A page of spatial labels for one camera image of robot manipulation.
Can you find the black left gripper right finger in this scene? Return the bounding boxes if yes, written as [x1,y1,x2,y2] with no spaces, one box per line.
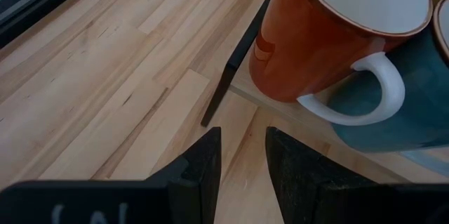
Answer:
[265,127,382,224]

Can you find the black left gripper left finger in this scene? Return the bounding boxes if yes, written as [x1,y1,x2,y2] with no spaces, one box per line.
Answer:
[145,127,222,224]

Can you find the wooden riser shelf black legs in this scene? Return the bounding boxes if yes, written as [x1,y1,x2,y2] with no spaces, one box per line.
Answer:
[200,0,449,185]

